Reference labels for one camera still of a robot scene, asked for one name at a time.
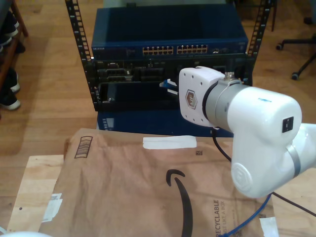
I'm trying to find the blue network cable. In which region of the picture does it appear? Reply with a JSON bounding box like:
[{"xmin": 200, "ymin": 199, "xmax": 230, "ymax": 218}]
[{"xmin": 159, "ymin": 79, "xmax": 272, "ymax": 237}]

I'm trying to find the black rack server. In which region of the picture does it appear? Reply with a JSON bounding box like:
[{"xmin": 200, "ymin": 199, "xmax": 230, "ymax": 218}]
[{"xmin": 85, "ymin": 58, "xmax": 247, "ymax": 82}]

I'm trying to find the blue base box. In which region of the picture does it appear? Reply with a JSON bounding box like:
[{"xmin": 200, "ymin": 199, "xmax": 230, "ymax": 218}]
[{"xmin": 96, "ymin": 108, "xmax": 235, "ymax": 139}]

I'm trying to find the long white tape strip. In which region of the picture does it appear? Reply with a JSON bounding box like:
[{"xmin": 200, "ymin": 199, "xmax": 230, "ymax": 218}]
[{"xmin": 143, "ymin": 135, "xmax": 198, "ymax": 150}]

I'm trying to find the black metal leg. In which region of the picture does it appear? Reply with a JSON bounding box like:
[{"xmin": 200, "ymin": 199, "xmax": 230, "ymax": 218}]
[{"xmin": 271, "ymin": 0, "xmax": 277, "ymax": 32}]

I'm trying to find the black office chair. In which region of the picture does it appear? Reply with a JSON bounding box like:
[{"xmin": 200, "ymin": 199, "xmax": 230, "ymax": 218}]
[{"xmin": 276, "ymin": 16, "xmax": 316, "ymax": 81}]

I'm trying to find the brown packing paper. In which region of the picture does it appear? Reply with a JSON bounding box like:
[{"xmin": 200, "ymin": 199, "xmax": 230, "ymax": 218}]
[{"xmin": 40, "ymin": 127, "xmax": 279, "ymax": 237}]

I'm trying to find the brown wooden chair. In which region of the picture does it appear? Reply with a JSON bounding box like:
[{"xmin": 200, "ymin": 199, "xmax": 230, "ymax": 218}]
[{"xmin": 0, "ymin": 0, "xmax": 29, "ymax": 87}]

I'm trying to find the white tape patch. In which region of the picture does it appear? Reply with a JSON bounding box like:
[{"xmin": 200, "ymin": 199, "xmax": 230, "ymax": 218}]
[{"xmin": 259, "ymin": 216, "xmax": 279, "ymax": 237}]

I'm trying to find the person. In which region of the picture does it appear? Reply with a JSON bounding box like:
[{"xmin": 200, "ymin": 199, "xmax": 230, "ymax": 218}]
[{"xmin": 0, "ymin": 9, "xmax": 27, "ymax": 112}]

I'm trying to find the white tape with label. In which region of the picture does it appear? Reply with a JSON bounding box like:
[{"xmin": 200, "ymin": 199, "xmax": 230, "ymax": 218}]
[{"xmin": 43, "ymin": 192, "xmax": 63, "ymax": 223}]

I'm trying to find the blue network switch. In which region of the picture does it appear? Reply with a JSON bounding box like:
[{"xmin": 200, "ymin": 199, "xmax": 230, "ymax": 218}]
[{"xmin": 90, "ymin": 4, "xmax": 249, "ymax": 59}]

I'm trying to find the long black camera cable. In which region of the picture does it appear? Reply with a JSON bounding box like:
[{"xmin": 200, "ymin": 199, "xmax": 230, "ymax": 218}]
[{"xmin": 211, "ymin": 127, "xmax": 316, "ymax": 219}]

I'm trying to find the black rack frame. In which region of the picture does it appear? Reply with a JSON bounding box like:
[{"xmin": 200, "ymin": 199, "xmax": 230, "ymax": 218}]
[{"xmin": 65, "ymin": 0, "xmax": 272, "ymax": 112}]

